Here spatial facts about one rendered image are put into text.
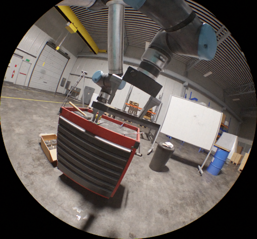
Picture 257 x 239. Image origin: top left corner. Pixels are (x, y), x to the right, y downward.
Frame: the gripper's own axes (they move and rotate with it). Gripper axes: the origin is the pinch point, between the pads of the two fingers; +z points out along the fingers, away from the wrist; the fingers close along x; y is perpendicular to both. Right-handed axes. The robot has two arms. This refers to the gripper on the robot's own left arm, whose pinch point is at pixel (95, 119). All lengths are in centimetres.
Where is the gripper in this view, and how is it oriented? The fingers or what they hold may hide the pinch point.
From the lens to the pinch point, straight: 69.9
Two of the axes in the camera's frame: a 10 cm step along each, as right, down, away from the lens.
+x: -9.4, -3.5, -0.5
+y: -0.8, 0.8, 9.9
